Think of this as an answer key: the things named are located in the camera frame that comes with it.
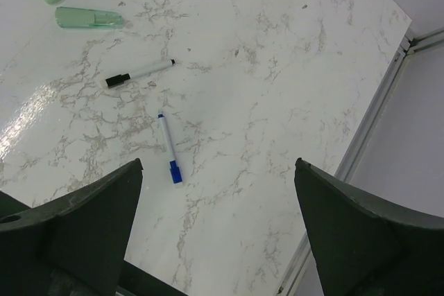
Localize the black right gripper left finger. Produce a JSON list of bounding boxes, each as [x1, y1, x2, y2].
[[1, 159, 143, 295]]

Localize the black capped white marker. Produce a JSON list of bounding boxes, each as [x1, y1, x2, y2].
[[101, 59, 176, 89]]

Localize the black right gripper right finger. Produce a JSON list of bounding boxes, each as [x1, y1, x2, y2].
[[294, 158, 443, 295]]

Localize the blue capped white marker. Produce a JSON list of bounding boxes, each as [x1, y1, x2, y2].
[[157, 114, 182, 184]]

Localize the aluminium frame rail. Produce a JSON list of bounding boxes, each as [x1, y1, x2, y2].
[[275, 28, 443, 295]]

